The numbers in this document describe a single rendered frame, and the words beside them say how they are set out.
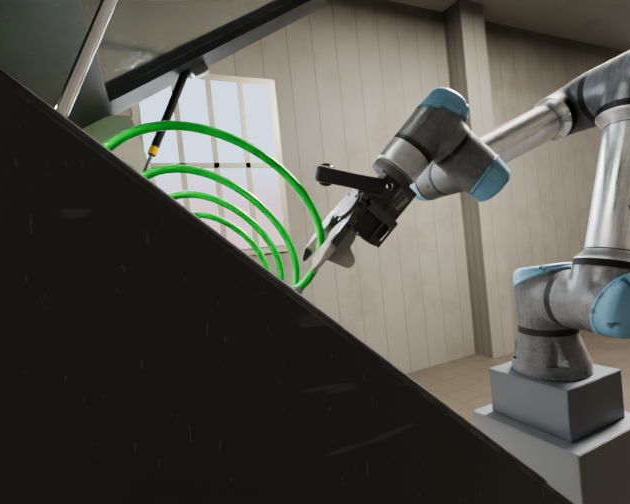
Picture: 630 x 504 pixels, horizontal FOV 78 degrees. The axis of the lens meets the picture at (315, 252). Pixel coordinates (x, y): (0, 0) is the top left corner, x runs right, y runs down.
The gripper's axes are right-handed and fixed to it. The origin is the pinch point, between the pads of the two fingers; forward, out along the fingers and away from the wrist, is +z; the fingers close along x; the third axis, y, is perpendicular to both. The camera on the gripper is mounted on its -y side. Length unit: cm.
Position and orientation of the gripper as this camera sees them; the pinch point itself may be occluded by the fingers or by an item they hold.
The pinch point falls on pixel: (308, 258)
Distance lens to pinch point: 65.4
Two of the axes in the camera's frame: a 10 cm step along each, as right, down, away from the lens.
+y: 7.5, 5.9, 2.9
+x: -2.0, -2.2, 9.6
